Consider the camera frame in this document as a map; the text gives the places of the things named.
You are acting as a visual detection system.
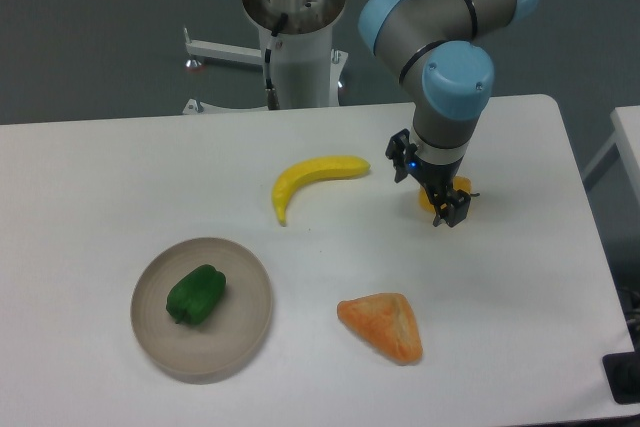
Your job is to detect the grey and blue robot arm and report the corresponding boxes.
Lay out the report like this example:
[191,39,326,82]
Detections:
[242,0,539,226]

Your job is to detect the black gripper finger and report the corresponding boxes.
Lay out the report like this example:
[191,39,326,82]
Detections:
[443,186,472,227]
[423,188,447,227]

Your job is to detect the black device at table edge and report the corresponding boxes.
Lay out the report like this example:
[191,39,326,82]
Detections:
[602,352,639,405]

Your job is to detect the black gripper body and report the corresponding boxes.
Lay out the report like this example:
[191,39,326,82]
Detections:
[385,129,462,199]

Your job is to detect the black cable on pedestal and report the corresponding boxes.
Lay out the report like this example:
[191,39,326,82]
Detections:
[262,12,289,110]

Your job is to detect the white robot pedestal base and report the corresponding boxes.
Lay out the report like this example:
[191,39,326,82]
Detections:
[184,0,348,110]

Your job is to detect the yellow banana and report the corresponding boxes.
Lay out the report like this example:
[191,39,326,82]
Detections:
[271,155,371,226]

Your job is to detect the small orange fruit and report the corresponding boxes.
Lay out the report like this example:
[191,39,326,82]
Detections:
[418,176,472,214]

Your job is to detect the beige round plate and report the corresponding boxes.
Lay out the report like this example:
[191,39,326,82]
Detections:
[130,237,273,383]

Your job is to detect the green bell pepper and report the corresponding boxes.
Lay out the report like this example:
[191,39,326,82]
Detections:
[166,264,227,326]

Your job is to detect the white side table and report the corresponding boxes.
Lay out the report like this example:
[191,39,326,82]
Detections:
[581,105,639,198]

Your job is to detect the orange triangular pastry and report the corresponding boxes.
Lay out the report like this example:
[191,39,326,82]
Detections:
[336,293,423,365]

